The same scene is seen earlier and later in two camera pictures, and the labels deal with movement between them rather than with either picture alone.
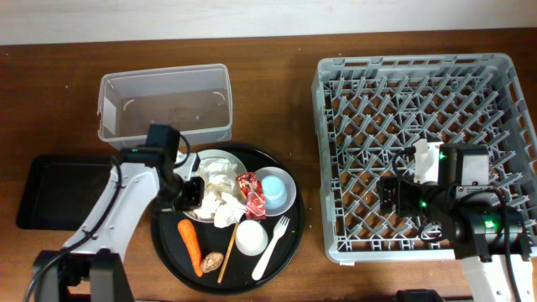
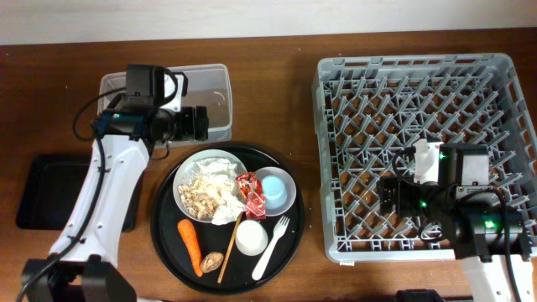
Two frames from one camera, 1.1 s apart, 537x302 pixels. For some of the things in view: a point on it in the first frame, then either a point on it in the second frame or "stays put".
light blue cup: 275,191 stays put
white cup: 251,238 stays put
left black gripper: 195,200 -> 190,127
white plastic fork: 280,228 stays put
